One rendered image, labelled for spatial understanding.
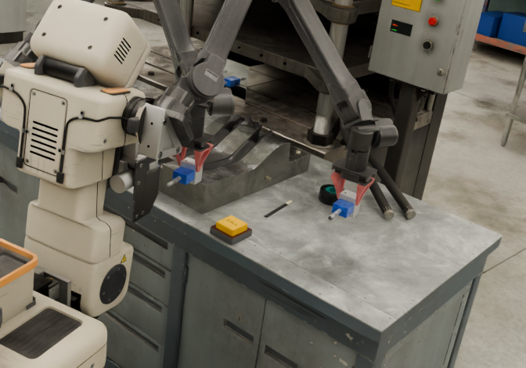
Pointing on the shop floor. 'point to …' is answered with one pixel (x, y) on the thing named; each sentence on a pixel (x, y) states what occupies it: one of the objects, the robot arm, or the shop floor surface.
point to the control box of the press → (423, 44)
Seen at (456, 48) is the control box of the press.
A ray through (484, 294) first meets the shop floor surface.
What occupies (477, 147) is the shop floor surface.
